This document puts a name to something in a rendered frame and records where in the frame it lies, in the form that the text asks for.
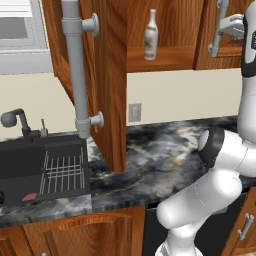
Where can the grey soap dispenser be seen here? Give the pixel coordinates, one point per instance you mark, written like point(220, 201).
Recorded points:
point(43, 130)

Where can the wooden wall cabinet body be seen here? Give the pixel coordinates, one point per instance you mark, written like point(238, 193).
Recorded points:
point(173, 56)

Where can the white liquor bottle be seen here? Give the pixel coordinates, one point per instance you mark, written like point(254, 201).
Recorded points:
point(151, 38)

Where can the wooden base cabinet drawer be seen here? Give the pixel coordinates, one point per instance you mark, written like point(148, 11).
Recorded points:
point(248, 248)

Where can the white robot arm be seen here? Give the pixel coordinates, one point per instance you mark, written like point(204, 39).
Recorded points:
point(213, 186)

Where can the black sink basin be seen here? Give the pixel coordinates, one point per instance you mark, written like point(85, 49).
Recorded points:
point(20, 160)

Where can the red sponge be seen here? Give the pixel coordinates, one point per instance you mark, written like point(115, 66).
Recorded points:
point(30, 197)

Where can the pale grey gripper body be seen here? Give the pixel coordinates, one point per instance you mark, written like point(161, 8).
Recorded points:
point(234, 24)

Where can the grey wall outlet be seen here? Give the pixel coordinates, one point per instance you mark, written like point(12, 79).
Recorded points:
point(135, 112)

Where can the white window frame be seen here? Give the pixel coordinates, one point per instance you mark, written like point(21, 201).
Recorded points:
point(20, 40)

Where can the wooden base cabinet door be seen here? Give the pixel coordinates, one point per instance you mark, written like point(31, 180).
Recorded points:
point(100, 233)

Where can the black sink tap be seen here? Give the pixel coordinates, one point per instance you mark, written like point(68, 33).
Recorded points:
point(23, 121)

